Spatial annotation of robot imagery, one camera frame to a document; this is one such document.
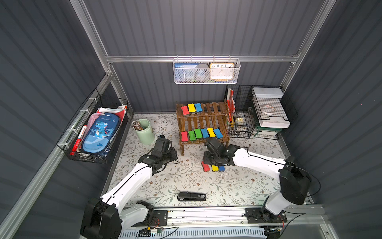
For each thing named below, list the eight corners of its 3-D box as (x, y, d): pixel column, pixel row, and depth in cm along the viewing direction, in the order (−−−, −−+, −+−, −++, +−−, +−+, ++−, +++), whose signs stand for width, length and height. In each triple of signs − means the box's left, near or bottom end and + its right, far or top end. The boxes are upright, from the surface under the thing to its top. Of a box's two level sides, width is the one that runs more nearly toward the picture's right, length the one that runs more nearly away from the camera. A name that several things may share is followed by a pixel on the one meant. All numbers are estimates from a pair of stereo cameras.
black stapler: (178, 201, 81) (177, 198, 76) (178, 195, 83) (177, 191, 78) (205, 201, 81) (206, 198, 76) (205, 195, 83) (205, 191, 78)
